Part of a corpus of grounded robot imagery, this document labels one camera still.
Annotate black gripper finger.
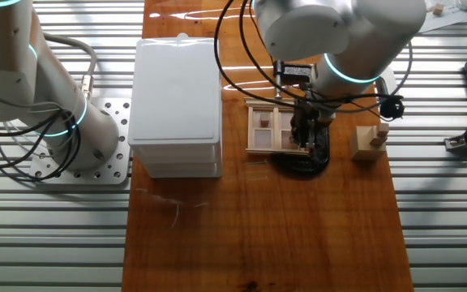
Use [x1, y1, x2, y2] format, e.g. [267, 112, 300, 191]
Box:
[301, 128, 318, 149]
[291, 121, 306, 141]

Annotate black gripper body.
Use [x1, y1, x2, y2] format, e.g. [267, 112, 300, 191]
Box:
[293, 105, 324, 131]

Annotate wooden compartment tray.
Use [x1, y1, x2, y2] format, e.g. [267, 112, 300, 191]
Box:
[244, 97, 311, 156]

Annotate black C-clamp with steel screw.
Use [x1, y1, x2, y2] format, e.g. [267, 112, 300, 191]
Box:
[272, 59, 332, 176]

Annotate pale wooden block puzzle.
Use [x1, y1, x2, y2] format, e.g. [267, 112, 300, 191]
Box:
[349, 122, 391, 162]

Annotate orange wooden board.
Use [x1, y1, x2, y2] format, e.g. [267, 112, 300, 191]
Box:
[121, 0, 415, 292]

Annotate white control box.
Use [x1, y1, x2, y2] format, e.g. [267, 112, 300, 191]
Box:
[126, 32, 224, 179]

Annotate white paper sheets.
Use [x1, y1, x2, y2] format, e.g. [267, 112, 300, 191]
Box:
[419, 0, 467, 34]

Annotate black round cable plug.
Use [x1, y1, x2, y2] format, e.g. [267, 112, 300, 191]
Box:
[379, 95, 405, 120]

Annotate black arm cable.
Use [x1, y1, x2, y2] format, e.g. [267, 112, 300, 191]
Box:
[212, 0, 415, 113]
[238, 0, 315, 102]

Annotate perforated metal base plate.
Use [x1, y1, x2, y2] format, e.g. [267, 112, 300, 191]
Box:
[29, 97, 132, 187]

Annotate thick grey cable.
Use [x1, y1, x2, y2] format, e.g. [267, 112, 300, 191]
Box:
[41, 32, 99, 101]

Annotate black base cable bundle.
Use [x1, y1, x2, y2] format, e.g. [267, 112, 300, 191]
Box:
[0, 105, 84, 183]

